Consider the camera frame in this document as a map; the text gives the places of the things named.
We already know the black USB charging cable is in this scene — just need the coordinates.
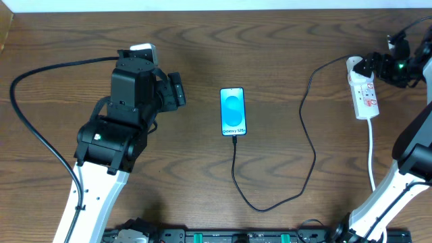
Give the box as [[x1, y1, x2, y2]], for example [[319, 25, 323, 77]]
[[231, 53, 358, 213]]

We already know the blue screen Samsung smartphone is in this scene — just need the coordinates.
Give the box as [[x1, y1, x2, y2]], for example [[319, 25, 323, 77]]
[[219, 87, 247, 136]]

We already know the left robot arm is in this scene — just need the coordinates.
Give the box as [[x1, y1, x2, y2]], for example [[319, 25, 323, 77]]
[[54, 44, 186, 242]]

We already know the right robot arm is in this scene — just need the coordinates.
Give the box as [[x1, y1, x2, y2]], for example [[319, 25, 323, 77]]
[[331, 30, 431, 242]]

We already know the white USB charger adapter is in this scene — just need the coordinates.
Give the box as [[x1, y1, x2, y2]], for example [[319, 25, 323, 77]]
[[346, 56, 369, 84]]

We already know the white power strip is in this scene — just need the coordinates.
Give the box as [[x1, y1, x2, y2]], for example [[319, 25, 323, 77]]
[[348, 71, 379, 120]]

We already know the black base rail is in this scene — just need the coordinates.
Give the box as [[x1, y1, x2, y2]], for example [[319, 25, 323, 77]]
[[101, 217, 412, 243]]

